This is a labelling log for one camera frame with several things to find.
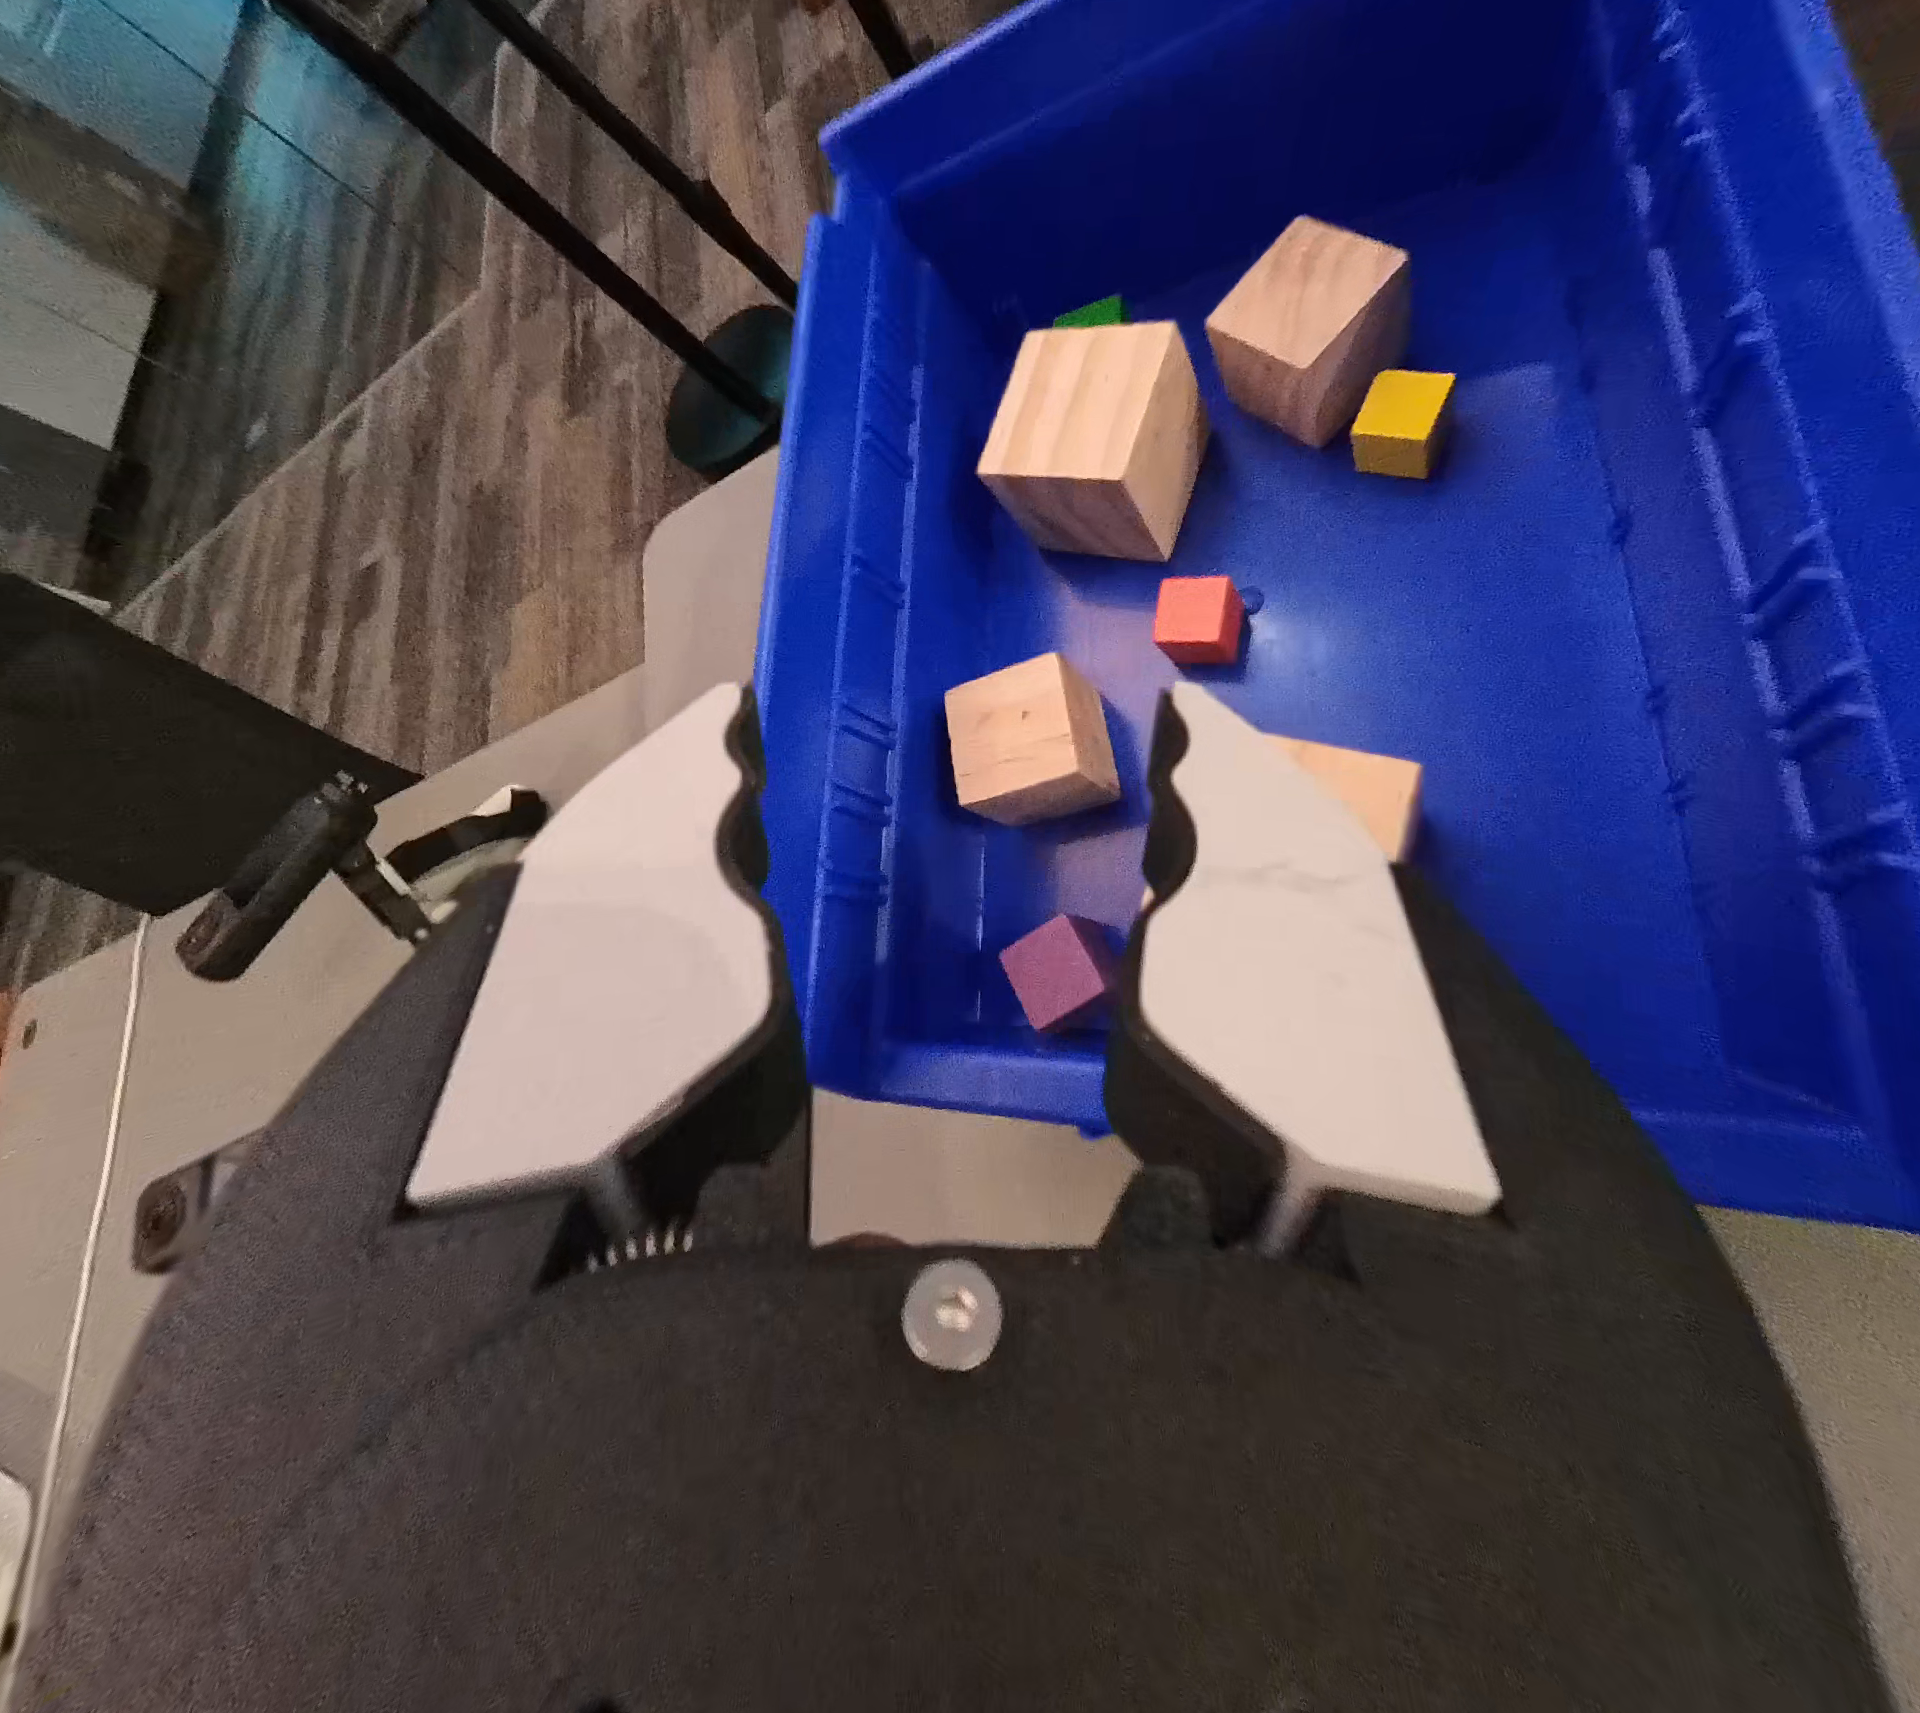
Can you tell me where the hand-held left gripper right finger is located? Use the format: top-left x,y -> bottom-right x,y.
1105,678 -> 1507,1261

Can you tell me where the black clamp mount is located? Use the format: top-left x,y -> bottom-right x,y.
175,775 -> 438,983

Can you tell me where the medium wooden cube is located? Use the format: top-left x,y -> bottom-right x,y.
943,649 -> 1124,829

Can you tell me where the large wooden cube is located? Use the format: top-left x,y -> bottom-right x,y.
1203,215 -> 1415,453
974,318 -> 1212,564
1286,737 -> 1427,864

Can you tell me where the black pole with round base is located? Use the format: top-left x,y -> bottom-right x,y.
224,0 -> 800,489

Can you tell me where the small purple cube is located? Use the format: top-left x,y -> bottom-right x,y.
997,913 -> 1117,1034

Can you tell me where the black flat panel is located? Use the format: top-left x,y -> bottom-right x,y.
0,570 -> 426,920

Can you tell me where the small red cube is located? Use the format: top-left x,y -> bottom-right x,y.
1151,573 -> 1249,667

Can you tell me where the small yellow cube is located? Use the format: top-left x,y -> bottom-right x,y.
1349,368 -> 1459,483

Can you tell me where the blue plastic bin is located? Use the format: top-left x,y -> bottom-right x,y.
752,0 -> 1920,1235

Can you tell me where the small black mount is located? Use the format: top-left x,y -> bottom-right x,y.
132,1134 -> 251,1275

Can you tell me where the white cable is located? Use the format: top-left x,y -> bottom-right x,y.
0,910 -> 153,1656

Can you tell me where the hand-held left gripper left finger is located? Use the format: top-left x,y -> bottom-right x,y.
402,678 -> 809,1217

